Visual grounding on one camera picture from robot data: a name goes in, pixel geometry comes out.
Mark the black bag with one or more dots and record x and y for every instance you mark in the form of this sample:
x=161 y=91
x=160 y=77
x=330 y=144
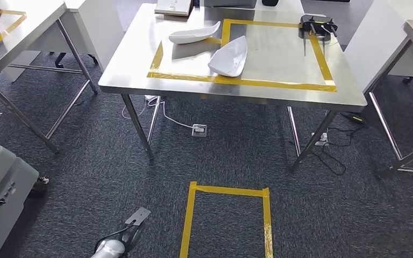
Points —
x=270 y=2

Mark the grey machine housing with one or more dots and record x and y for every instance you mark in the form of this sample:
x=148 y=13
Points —
x=0 y=192

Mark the black remote controller with antennas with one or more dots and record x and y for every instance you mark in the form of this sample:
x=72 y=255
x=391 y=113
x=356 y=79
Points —
x=315 y=23

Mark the steel workbench with yellow tape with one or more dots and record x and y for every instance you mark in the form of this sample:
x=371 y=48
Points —
x=281 y=53

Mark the yellow tape on workbench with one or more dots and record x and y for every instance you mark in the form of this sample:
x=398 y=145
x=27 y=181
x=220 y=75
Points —
x=320 y=57

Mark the yellow floor tape square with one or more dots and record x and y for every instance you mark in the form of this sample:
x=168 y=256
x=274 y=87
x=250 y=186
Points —
x=188 y=220

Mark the white curved shell part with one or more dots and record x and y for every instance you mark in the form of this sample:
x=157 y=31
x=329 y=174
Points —
x=192 y=35

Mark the grey laptop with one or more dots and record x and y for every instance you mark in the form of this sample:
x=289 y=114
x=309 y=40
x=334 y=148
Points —
x=228 y=3

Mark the black yellow power adapter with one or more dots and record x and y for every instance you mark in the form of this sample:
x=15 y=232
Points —
x=354 y=118

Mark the black desk caster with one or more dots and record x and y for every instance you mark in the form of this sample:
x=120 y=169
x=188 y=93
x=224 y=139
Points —
x=408 y=80

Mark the cardboard box with white lid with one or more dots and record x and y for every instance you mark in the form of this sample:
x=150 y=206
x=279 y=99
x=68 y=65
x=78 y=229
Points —
x=174 y=6

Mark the steel table with yellow tape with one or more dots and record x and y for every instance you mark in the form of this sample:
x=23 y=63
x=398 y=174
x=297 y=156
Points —
x=35 y=28

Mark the white desk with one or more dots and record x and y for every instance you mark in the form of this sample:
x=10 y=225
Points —
x=374 y=42
x=96 y=28

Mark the black machine caster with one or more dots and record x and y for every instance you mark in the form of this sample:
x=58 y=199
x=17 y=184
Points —
x=39 y=187

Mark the black desk foot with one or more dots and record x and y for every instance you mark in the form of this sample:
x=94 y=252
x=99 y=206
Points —
x=59 y=60

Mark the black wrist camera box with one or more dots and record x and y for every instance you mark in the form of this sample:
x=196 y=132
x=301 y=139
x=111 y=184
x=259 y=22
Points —
x=138 y=216

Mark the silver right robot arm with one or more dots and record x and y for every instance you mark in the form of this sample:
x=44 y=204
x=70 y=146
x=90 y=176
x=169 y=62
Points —
x=110 y=249

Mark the white pointed shell part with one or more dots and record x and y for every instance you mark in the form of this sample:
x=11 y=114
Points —
x=228 y=58

